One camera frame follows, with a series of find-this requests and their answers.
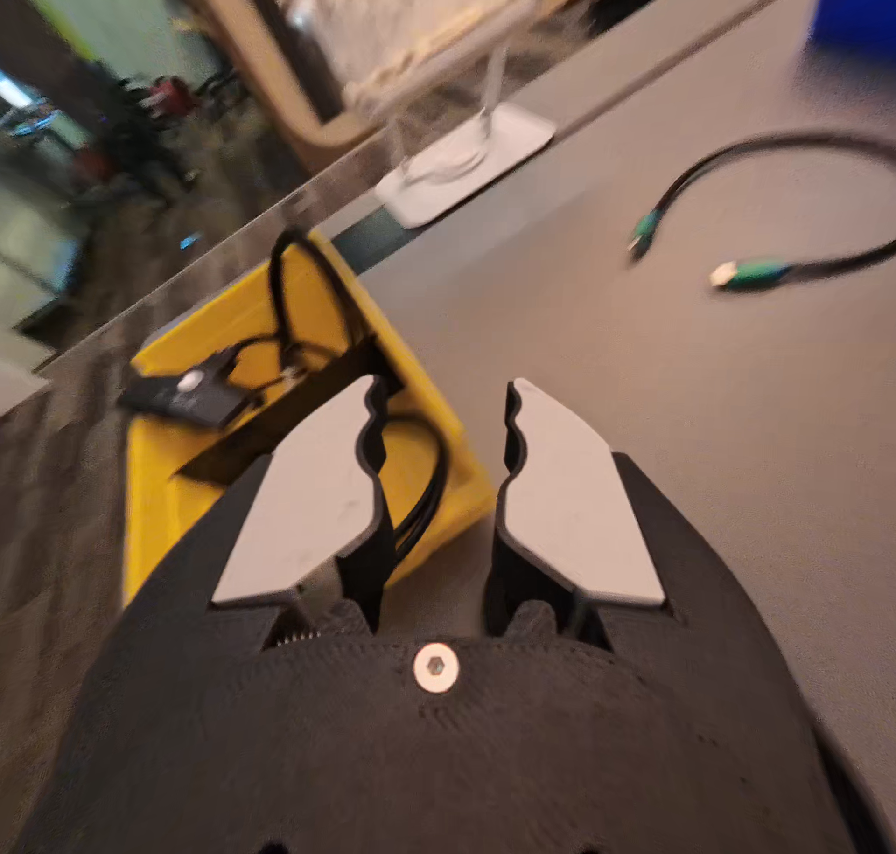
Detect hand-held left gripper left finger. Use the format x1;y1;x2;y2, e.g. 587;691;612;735
210;373;394;606

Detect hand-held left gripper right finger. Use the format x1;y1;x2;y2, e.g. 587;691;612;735
493;377;667;606

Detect yellow plastic bin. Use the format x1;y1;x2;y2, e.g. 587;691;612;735
121;228;496;610

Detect thin black switch cable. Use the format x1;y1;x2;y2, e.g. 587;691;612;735
268;226;368;382

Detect black hdmi cable green plugs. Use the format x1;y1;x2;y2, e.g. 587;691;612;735
625;130;896;295

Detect blue plastic bin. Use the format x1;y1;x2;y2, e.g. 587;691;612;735
807;0;896;49

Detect white monitor stand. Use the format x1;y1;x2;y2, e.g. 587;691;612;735
374;49;559;230

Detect plastic-wrapped manual sheet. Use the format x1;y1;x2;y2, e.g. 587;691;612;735
238;0;596;127

